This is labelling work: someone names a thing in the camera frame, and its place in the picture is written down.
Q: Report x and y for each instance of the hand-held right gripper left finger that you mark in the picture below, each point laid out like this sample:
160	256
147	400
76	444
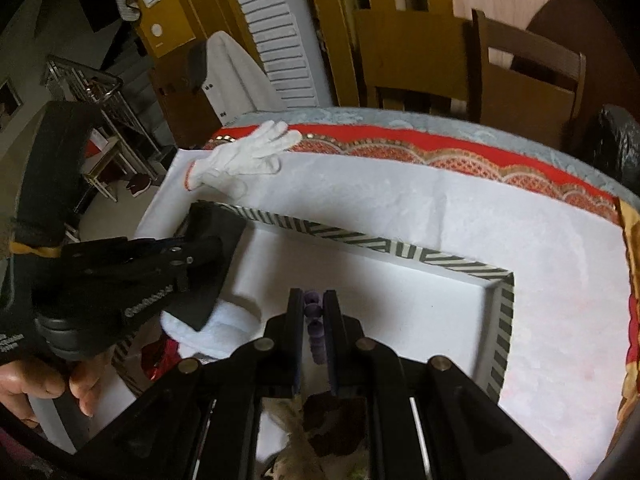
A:
296	350

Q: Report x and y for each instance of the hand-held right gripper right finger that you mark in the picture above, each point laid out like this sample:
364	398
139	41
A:
331	350

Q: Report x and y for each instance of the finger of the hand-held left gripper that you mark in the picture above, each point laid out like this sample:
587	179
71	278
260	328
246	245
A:
197	260

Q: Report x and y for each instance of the black rectangular hair accessory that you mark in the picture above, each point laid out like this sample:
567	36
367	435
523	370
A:
220	230

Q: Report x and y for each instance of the white fluffy scrunchie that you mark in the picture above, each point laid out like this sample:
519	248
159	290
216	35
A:
225	330

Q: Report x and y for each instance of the striped shallow cardboard box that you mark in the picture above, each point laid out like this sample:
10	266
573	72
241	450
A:
400	300

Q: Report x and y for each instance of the person's left hand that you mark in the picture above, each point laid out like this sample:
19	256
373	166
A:
30	382

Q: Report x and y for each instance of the dark brown scrunchie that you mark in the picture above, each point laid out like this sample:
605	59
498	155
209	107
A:
340	420

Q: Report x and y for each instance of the red slippers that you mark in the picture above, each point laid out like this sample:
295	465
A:
137	185

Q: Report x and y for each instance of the red shiny hair bow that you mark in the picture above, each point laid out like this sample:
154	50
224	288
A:
160	360

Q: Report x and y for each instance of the white cotton glove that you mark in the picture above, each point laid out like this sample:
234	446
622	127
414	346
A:
245	152

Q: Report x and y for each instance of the small white side table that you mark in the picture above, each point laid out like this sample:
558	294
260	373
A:
107	160

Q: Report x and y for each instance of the white jacket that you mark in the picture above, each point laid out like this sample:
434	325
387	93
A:
235	75

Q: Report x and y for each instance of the metal stair railing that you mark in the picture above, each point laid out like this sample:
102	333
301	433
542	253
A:
100	82

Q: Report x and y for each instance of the red patterned tablecloth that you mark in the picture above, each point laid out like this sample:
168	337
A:
450	157

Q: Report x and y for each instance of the white louvered door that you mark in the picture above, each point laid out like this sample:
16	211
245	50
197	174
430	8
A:
280	35

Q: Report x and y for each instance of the yellow wooden chair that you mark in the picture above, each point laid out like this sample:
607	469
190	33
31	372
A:
415	50

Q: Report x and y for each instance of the orange red printed blanket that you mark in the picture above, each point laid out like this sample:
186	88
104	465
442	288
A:
631	240

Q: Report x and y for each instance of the black plastic bag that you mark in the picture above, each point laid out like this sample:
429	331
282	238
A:
617	145

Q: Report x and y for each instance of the round brown tabletop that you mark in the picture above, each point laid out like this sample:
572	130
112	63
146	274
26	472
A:
575	15

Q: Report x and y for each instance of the round white wall knob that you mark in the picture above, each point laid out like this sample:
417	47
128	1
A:
156	29

